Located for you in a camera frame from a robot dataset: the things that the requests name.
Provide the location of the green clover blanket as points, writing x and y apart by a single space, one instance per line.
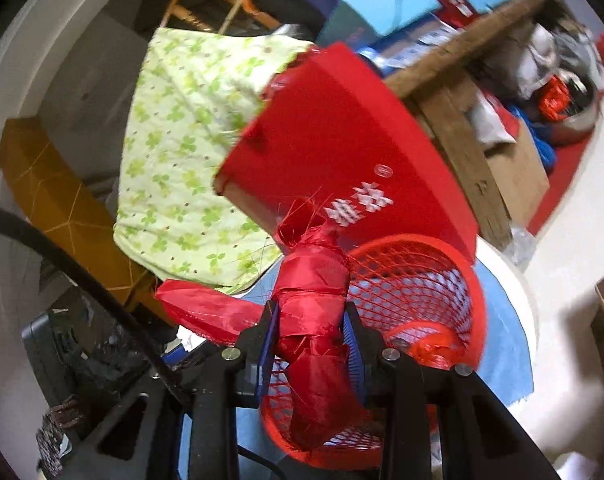
182 135

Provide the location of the red paper bag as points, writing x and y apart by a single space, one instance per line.
342 135

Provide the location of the red mesh basket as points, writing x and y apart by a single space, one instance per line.
407 280

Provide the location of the black floral cloth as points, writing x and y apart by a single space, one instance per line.
57 420

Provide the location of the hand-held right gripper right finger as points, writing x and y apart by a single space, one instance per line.
354 355

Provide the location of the red cloth strip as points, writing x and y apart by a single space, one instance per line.
312 280

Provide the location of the blue cloth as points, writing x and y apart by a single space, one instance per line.
502 340

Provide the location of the metal basin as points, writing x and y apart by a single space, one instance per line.
577 125

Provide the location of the light blue cardboard box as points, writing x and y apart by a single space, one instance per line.
382 5

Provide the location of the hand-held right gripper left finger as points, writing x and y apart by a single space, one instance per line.
264 345

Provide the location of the red floor mat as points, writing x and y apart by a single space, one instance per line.
562 185

